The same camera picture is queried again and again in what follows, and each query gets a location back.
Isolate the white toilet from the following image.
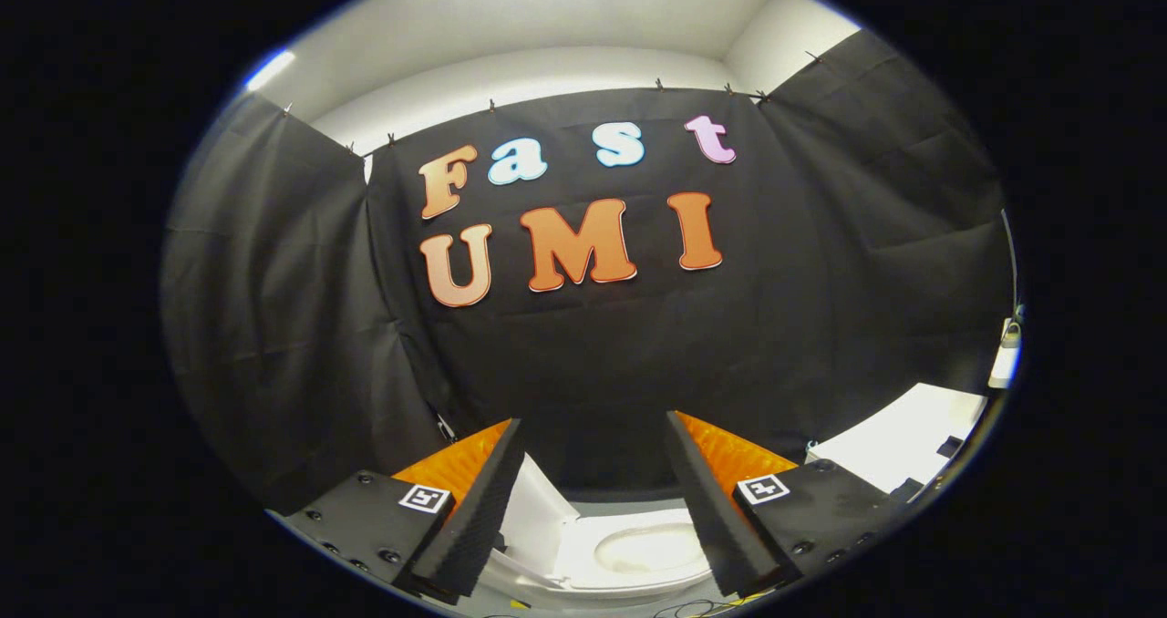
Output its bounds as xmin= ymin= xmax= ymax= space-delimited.
xmin=479 ymin=507 xmax=721 ymax=605

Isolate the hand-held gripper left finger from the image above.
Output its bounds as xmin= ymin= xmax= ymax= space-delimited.
xmin=264 ymin=417 xmax=527 ymax=606

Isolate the bundle of black cables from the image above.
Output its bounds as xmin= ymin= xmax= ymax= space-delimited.
xmin=652 ymin=598 xmax=762 ymax=618

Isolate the black backdrop cloth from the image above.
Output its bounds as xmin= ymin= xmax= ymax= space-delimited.
xmin=160 ymin=27 xmax=1015 ymax=514

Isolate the white ribbed cabinet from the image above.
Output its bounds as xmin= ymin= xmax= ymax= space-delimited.
xmin=807 ymin=383 xmax=987 ymax=493

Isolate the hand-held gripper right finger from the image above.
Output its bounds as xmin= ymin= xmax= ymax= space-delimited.
xmin=664 ymin=410 xmax=924 ymax=599

